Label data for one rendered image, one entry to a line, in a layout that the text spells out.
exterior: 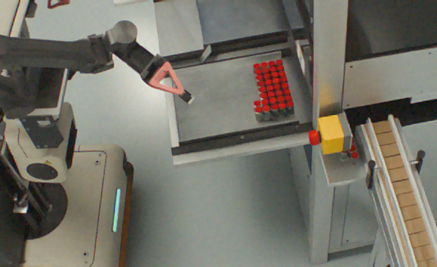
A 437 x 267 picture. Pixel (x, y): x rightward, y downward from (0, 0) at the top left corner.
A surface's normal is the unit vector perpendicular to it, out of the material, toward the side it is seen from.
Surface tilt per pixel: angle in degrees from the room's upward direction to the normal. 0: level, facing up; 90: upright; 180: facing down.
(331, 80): 90
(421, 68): 90
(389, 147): 0
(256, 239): 0
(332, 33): 90
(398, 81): 90
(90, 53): 60
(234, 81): 0
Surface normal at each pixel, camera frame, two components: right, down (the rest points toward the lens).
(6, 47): 0.81, -0.39
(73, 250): -0.11, -0.57
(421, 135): 0.15, 0.80
